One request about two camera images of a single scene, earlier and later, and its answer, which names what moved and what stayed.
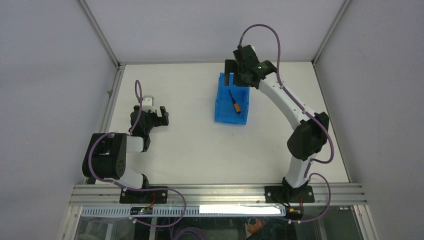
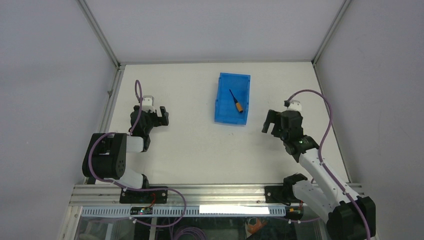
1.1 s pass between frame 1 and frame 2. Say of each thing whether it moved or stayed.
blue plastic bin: stayed
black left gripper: stayed
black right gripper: moved
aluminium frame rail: stayed
